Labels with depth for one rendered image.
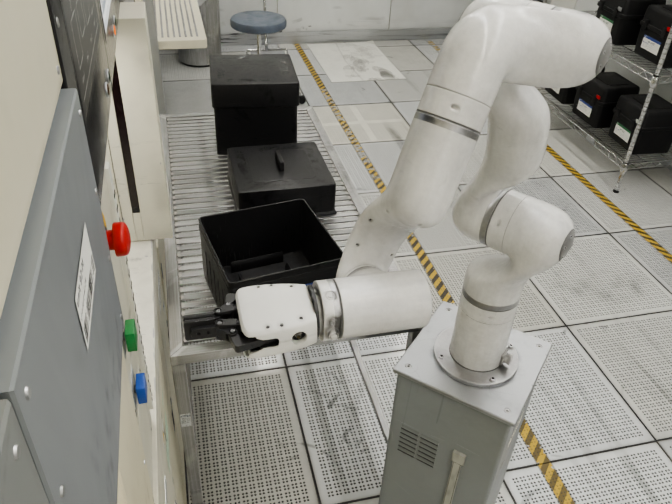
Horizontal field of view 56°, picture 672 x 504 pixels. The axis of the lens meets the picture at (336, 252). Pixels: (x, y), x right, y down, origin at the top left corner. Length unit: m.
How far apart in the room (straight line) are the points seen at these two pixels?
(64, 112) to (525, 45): 0.58
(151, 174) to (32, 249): 1.13
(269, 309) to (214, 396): 1.55
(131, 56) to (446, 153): 0.79
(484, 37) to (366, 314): 0.38
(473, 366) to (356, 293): 0.62
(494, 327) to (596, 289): 1.81
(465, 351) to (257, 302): 0.66
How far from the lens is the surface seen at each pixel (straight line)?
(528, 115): 1.06
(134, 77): 1.43
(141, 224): 1.60
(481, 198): 1.19
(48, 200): 0.45
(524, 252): 1.21
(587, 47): 0.95
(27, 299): 0.37
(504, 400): 1.41
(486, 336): 1.37
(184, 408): 1.58
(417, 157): 0.83
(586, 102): 4.32
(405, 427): 1.54
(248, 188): 1.82
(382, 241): 0.94
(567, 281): 3.12
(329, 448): 2.22
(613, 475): 2.40
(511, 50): 0.87
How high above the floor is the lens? 1.78
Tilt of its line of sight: 36 degrees down
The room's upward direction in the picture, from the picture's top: 3 degrees clockwise
